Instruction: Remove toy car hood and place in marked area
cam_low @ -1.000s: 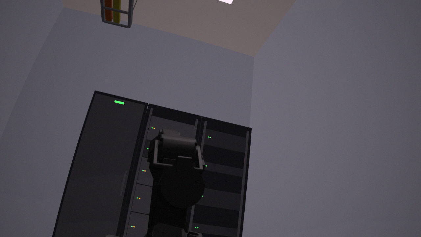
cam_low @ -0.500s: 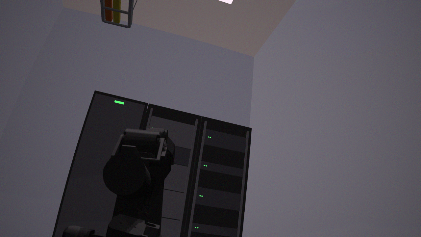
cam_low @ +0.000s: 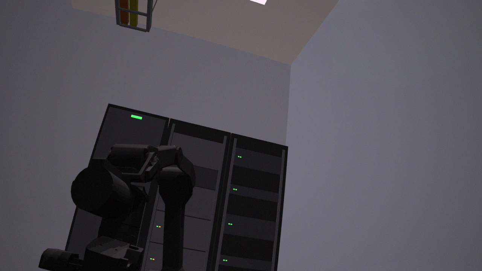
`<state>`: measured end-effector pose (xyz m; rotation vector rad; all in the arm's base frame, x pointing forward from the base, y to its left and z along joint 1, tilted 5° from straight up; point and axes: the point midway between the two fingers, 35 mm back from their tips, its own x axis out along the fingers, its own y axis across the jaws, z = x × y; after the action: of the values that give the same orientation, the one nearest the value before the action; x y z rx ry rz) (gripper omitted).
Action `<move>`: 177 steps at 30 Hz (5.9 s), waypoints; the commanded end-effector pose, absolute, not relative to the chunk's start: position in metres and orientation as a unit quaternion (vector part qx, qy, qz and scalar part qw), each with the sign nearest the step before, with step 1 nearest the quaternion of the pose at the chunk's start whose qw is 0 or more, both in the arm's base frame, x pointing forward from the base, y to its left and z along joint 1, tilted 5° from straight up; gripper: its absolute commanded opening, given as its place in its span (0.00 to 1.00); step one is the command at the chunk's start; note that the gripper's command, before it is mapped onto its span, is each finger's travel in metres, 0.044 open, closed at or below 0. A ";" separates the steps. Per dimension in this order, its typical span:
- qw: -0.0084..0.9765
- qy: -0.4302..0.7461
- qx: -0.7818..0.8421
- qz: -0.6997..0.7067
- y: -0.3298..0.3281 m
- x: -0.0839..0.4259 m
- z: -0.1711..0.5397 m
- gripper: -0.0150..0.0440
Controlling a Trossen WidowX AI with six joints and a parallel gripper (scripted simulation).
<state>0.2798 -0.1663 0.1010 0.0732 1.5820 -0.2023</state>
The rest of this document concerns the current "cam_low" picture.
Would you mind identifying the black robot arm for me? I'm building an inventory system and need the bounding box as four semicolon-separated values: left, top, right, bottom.
71;144;196;271

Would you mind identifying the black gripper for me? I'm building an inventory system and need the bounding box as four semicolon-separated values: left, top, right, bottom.
38;220;139;271

